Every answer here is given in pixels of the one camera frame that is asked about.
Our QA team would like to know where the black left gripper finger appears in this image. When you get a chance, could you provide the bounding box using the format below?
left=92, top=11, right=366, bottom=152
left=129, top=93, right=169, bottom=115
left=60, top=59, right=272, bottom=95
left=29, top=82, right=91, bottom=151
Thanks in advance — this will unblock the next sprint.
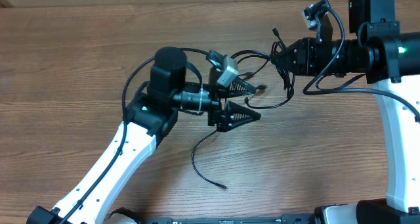
left=228, top=78, right=257, bottom=98
left=224, top=101, right=261, bottom=132

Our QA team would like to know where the black USB cable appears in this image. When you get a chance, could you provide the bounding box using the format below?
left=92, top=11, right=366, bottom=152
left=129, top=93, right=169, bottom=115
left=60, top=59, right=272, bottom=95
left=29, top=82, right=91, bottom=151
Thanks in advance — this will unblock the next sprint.
left=229, top=27, right=296, bottom=110

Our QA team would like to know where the black cable silver plug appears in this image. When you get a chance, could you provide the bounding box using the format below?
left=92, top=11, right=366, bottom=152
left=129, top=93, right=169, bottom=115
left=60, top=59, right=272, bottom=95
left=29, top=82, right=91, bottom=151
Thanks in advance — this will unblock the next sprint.
left=191, top=130, right=228, bottom=190

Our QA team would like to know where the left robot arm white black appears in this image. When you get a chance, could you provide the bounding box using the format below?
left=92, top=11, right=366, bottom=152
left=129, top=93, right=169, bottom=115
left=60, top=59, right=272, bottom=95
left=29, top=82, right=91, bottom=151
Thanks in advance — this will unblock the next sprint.
left=27, top=47, right=261, bottom=224

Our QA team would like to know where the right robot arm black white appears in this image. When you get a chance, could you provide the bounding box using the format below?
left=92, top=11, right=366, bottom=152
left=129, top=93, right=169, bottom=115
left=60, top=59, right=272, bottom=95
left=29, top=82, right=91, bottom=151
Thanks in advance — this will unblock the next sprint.
left=271, top=0, right=419, bottom=223

